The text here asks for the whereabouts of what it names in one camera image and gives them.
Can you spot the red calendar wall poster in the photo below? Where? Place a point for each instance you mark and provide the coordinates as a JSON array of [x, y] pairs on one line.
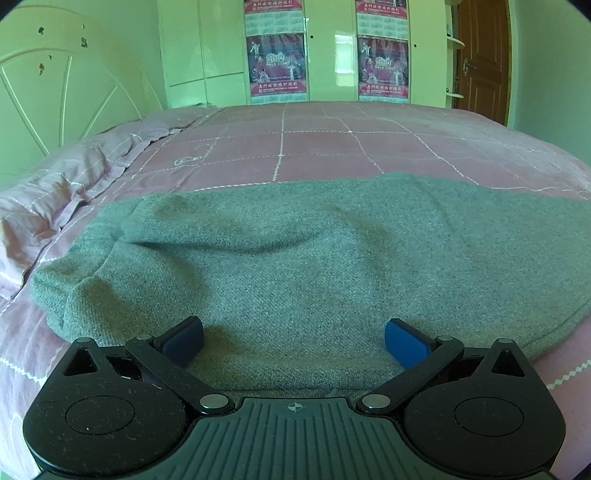
[[384, 69], [382, 18], [273, 16], [277, 69]]

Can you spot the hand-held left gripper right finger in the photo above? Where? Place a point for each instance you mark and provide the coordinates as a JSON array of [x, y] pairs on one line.
[[406, 341]]

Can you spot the cream corner shelf unit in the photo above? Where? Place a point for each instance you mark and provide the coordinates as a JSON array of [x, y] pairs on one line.
[[455, 42]]

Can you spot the pink pillow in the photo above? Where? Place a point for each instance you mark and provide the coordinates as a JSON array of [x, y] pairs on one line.
[[55, 184], [171, 121]]

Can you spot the cream glossy wardrobe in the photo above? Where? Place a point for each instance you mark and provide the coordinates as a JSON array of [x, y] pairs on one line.
[[325, 55]]

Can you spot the pink checked bedsheet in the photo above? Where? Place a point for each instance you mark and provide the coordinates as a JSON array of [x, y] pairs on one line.
[[323, 147]]

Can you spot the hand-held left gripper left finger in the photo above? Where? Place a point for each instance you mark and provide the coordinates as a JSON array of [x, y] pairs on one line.
[[185, 339]]

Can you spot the grey pants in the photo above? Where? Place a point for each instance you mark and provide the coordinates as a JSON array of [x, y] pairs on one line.
[[295, 277]]

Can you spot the brown wooden door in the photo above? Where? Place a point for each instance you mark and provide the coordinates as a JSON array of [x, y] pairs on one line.
[[487, 55]]

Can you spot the cream arched headboard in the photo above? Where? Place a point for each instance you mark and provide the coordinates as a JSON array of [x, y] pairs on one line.
[[69, 92]]

